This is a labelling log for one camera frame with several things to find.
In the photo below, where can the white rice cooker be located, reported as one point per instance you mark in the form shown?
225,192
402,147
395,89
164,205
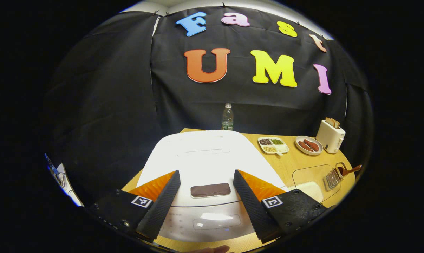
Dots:
204,158

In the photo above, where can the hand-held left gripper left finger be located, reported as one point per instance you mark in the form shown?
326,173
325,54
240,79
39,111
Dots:
161,207

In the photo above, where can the white toaster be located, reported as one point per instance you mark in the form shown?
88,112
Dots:
329,137

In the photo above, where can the white side desk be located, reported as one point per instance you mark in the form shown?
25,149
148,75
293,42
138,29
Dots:
67,181

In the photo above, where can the brown sausage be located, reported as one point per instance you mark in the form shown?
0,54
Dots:
305,146
311,144

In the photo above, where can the clear plastic water bottle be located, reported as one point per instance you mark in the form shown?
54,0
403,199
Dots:
227,121

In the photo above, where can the white divided grain dish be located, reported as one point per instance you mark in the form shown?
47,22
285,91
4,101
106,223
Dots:
268,142

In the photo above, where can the clear box of rice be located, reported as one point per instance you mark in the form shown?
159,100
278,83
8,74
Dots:
313,191

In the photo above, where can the white round plate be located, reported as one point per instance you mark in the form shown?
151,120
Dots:
299,149

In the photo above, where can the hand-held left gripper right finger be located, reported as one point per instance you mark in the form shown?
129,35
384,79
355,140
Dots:
252,207

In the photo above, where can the brown wooden spoon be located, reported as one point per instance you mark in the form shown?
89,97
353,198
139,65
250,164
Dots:
352,170

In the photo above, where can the toast bread slice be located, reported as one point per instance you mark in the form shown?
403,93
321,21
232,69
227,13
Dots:
328,122
336,123

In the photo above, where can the black backdrop cloth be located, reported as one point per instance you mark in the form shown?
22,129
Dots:
110,105

